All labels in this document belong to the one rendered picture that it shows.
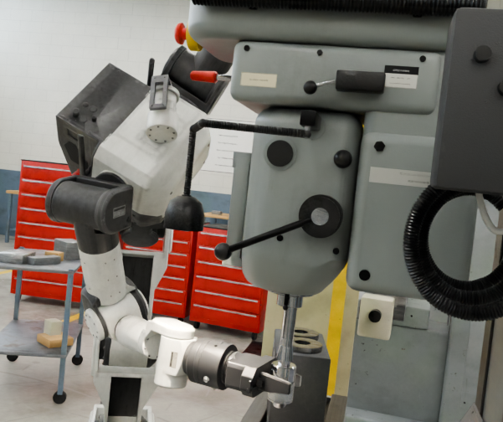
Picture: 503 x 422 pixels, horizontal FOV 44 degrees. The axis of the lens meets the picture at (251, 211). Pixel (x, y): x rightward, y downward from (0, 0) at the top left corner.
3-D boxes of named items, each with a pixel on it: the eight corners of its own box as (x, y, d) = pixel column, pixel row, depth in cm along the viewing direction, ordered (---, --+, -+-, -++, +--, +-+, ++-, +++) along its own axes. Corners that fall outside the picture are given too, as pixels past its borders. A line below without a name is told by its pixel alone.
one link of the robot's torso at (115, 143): (45, 205, 158) (31, 123, 127) (123, 120, 175) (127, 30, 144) (142, 266, 156) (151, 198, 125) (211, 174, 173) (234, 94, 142)
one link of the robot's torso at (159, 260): (97, 359, 179) (112, 199, 181) (158, 362, 182) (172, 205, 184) (94, 371, 164) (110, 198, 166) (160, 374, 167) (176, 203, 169)
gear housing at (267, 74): (226, 99, 102) (233, 38, 101) (256, 116, 125) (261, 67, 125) (436, 115, 95) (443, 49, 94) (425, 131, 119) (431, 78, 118)
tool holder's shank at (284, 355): (284, 367, 111) (292, 306, 111) (272, 362, 113) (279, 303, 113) (295, 365, 114) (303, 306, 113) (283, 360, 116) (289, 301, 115)
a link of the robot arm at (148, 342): (173, 327, 119) (141, 314, 130) (166, 374, 119) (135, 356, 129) (201, 328, 123) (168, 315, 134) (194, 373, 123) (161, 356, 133)
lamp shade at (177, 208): (162, 225, 114) (166, 192, 114) (201, 229, 116) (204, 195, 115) (164, 229, 107) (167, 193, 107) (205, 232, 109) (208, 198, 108)
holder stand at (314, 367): (265, 437, 133) (275, 346, 132) (266, 401, 155) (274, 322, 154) (321, 444, 133) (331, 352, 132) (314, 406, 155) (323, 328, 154)
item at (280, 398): (281, 405, 110) (284, 375, 110) (262, 397, 114) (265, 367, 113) (297, 400, 114) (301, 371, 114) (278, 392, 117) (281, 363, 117)
